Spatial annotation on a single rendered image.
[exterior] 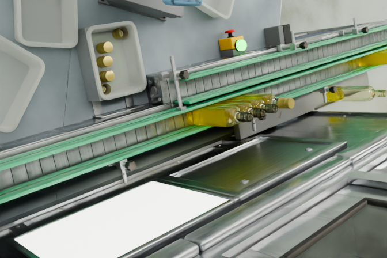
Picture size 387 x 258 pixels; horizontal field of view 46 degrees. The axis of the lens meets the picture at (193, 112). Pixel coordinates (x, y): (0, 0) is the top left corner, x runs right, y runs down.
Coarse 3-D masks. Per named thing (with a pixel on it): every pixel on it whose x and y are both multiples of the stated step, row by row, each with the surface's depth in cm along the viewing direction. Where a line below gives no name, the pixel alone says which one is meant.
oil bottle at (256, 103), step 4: (224, 100) 153; (228, 100) 152; (232, 100) 150; (236, 100) 149; (240, 100) 148; (244, 100) 146; (248, 100) 145; (252, 100) 144; (256, 100) 143; (260, 100) 144; (252, 104) 142; (256, 104) 142; (260, 104) 142
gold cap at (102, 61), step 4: (100, 56) 141; (104, 56) 138; (108, 56) 138; (96, 60) 140; (100, 60) 139; (104, 60) 138; (108, 60) 138; (112, 60) 139; (100, 64) 139; (104, 64) 138; (108, 64) 138
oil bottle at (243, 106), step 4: (212, 104) 150; (216, 104) 148; (220, 104) 147; (224, 104) 146; (228, 104) 144; (232, 104) 143; (236, 104) 142; (240, 104) 141; (244, 104) 140; (248, 104) 140; (240, 108) 139; (244, 108) 138; (248, 108) 139
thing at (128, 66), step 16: (96, 32) 140; (128, 32) 143; (128, 48) 145; (96, 64) 133; (112, 64) 144; (128, 64) 147; (96, 80) 133; (128, 80) 148; (144, 80) 144; (112, 96) 137
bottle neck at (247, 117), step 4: (236, 112) 135; (240, 112) 134; (244, 112) 133; (248, 112) 132; (236, 116) 134; (240, 116) 133; (244, 116) 132; (248, 116) 134; (252, 116) 133; (236, 120) 135; (240, 120) 134; (244, 120) 132; (248, 120) 132
